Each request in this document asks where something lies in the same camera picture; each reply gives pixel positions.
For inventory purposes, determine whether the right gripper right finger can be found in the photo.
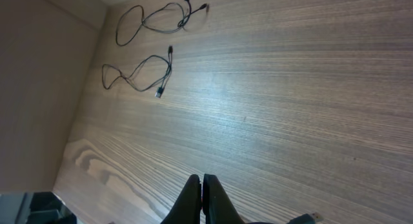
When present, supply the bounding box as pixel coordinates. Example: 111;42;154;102
202;174;245;224

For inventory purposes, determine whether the black USB cable one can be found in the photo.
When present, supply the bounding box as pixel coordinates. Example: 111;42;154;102
115;0;210;47

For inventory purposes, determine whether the black USB cable three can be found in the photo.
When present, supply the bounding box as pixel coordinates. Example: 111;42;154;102
245;211;325;224

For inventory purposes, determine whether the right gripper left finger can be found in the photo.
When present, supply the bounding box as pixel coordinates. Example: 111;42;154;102
161;174;202;224

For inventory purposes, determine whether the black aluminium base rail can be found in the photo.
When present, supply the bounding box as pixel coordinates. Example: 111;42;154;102
0;191;78;224

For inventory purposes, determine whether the black USB cable two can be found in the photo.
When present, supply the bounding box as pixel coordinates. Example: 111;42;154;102
101;45;174;99

